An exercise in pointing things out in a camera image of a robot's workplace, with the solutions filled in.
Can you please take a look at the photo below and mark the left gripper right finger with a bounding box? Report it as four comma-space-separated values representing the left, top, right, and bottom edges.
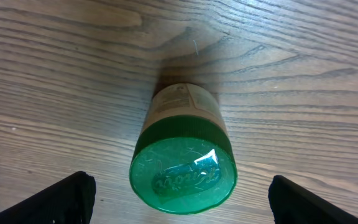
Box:
268, 175, 358, 224

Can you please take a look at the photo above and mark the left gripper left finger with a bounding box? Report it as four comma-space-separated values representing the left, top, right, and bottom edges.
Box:
0, 171, 96, 224

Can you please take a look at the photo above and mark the green capped plastic bottle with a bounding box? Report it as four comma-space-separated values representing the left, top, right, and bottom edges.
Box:
129, 83, 237, 215

